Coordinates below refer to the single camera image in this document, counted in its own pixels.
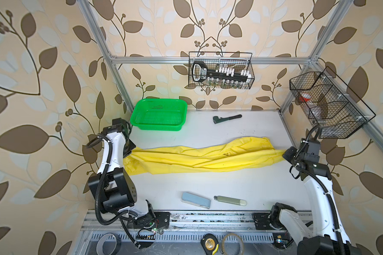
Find blue grey sharpening block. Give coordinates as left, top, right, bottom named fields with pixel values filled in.
left=181, top=192, right=211, bottom=209

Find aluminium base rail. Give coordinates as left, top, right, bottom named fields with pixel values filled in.
left=80, top=210, right=313, bottom=232

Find pale green utility knife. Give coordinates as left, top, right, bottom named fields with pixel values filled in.
left=214, top=195, right=247, bottom=206

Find yellow trousers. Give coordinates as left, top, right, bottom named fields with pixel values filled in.
left=123, top=137, right=285, bottom=175

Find green plastic basket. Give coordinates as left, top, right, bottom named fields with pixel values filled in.
left=130, top=98, right=187, bottom=131

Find back wire basket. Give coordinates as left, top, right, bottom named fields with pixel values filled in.
left=188, top=51, right=255, bottom=90

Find black tape roll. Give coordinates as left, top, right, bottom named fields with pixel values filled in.
left=96, top=233, right=121, bottom=255

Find yellow black tape measure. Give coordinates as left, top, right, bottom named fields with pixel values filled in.
left=201, top=234, right=219, bottom=255

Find dark green pipe wrench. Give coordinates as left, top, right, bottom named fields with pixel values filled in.
left=213, top=114, right=242, bottom=124

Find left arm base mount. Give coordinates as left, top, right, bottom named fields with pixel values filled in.
left=129, top=211, right=171, bottom=230

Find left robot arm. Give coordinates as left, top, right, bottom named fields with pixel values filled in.
left=85, top=118, right=157, bottom=228

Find red capped jar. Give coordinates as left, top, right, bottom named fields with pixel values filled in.
left=299, top=93, right=312, bottom=103

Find black tool in basket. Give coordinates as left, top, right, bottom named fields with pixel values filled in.
left=191, top=61, right=252, bottom=82

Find side wire basket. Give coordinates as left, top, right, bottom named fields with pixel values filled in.
left=289, top=67, right=376, bottom=139

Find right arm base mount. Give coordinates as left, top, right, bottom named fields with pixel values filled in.
left=252, top=212, right=287, bottom=231

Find brown ring band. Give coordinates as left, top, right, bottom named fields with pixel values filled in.
left=220, top=233, right=245, bottom=255

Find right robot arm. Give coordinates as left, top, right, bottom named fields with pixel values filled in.
left=269, top=138, right=361, bottom=255

